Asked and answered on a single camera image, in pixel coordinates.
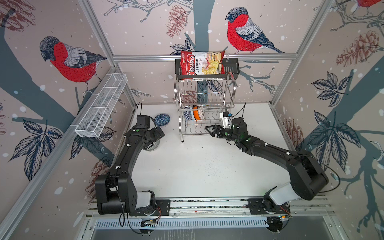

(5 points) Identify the white wire mesh shelf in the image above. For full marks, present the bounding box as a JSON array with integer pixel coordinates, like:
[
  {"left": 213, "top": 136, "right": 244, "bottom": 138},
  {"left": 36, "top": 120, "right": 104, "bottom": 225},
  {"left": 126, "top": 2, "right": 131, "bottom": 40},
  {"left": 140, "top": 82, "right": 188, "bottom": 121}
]
[{"left": 75, "top": 73, "right": 128, "bottom": 138}]

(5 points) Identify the dark blue patterned bowl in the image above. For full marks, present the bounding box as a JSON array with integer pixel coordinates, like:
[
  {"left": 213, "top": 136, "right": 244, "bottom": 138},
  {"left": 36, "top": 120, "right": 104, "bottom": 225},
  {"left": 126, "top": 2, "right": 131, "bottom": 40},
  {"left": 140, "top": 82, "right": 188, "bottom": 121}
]
[{"left": 154, "top": 113, "right": 171, "bottom": 127}]

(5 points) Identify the red patterned bowl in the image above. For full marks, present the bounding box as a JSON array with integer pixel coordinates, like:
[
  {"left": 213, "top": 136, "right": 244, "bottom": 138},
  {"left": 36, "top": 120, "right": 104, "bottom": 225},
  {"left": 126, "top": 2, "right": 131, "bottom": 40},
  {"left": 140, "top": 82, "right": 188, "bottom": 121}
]
[{"left": 183, "top": 108, "right": 193, "bottom": 121}]

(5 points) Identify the blue floral ceramic bowl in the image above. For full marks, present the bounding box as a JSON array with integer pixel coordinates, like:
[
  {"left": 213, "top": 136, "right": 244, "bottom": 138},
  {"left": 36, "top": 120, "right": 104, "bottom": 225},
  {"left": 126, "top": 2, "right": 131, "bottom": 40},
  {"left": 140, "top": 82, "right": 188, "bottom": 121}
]
[{"left": 189, "top": 107, "right": 195, "bottom": 121}]

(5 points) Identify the stainless steel dish rack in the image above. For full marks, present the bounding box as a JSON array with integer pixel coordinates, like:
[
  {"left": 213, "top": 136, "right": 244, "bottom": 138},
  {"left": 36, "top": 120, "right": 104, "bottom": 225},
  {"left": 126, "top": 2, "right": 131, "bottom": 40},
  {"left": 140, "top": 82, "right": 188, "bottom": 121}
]
[{"left": 174, "top": 73, "right": 236, "bottom": 143}]

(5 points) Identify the red cassava chips bag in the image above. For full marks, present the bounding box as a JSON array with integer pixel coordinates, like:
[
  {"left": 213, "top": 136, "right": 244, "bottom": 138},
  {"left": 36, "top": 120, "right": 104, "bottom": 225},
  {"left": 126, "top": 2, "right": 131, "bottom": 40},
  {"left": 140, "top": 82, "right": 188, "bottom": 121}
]
[{"left": 181, "top": 51, "right": 225, "bottom": 76}]

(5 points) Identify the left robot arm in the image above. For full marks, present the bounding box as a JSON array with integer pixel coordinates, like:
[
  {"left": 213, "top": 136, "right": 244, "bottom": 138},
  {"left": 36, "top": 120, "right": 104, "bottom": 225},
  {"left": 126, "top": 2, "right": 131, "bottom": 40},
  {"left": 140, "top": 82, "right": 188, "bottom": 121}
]
[{"left": 95, "top": 127, "right": 165, "bottom": 216}]

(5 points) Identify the orange plastic bowl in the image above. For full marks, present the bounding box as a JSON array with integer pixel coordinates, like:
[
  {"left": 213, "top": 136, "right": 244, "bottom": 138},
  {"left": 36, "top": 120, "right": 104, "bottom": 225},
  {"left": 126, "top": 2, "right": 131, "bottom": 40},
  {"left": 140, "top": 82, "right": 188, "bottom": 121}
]
[{"left": 193, "top": 107, "right": 200, "bottom": 121}]

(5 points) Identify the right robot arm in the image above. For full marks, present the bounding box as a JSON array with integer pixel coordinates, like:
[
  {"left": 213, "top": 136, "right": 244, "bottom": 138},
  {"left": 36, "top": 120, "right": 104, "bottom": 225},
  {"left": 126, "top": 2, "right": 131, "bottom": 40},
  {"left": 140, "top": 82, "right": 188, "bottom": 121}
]
[{"left": 205, "top": 125, "right": 329, "bottom": 213}]

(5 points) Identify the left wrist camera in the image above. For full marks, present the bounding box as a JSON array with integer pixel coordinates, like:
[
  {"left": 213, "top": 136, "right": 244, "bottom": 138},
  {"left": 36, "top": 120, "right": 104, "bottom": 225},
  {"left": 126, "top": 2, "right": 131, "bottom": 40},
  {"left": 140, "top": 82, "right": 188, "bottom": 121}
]
[{"left": 136, "top": 115, "right": 152, "bottom": 129}]

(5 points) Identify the black wall basket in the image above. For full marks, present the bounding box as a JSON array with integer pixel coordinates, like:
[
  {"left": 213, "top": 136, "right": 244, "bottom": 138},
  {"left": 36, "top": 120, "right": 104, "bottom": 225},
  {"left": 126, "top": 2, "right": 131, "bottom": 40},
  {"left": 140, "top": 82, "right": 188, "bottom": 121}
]
[{"left": 175, "top": 58, "right": 240, "bottom": 80}]

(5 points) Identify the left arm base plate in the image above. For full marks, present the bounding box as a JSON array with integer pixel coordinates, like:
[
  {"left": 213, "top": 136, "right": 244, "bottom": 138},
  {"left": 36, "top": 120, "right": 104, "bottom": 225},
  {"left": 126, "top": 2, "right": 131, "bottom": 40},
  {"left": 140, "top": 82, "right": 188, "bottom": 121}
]
[{"left": 129, "top": 199, "right": 171, "bottom": 217}]

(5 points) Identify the aluminium front rail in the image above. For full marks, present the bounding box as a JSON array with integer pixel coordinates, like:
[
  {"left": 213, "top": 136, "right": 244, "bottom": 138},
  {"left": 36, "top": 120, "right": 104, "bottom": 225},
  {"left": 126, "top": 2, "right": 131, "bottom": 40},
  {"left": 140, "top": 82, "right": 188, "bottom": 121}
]
[{"left": 85, "top": 195, "right": 334, "bottom": 220}]

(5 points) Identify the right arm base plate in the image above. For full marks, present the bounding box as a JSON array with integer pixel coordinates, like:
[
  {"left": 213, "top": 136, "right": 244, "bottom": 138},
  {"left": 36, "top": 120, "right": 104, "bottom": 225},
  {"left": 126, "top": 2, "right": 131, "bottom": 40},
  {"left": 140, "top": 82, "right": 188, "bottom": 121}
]
[{"left": 247, "top": 198, "right": 291, "bottom": 215}]

